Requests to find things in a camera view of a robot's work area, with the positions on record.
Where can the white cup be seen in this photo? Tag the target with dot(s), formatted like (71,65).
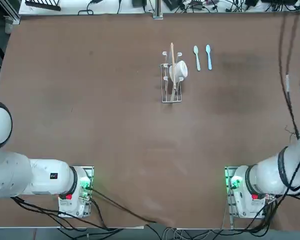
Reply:
(181,70)

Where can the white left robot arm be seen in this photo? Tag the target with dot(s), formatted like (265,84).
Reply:
(27,175)

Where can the blue plastic spoon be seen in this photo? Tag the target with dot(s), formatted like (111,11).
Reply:
(208,49)

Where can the clear cup rack wooden bar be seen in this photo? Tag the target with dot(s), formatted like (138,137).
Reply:
(173,58)

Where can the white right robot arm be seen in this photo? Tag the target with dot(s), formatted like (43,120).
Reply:
(265,177)

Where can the aluminium frame bracket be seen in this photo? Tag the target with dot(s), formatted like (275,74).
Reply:
(12,18)

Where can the black power adapter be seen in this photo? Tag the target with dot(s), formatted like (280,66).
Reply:
(139,2)

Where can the black slotted rack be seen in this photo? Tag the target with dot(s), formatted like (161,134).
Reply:
(42,5)

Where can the green plastic spoon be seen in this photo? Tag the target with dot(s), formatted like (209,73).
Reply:
(196,50)

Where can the aluminium camera post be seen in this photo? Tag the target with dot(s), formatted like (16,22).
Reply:
(157,10)

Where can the dark power adapter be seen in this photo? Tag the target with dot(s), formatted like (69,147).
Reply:
(171,4)

